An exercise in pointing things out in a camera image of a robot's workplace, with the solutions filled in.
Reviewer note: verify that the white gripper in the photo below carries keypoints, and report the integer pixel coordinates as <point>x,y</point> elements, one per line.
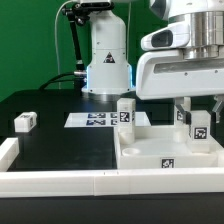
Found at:
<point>167,70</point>

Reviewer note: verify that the white square table top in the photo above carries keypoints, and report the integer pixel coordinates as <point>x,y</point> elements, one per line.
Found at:
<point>154,148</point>

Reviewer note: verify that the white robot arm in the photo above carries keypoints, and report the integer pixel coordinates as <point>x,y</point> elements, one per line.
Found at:
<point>115,57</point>

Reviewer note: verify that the white sheet with tags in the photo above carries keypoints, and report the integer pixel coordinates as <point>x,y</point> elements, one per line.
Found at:
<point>104,119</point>

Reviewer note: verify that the white U-shaped fence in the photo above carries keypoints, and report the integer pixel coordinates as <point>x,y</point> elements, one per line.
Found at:
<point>102,182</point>

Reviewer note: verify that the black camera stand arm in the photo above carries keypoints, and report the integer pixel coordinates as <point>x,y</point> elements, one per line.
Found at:
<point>80,67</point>

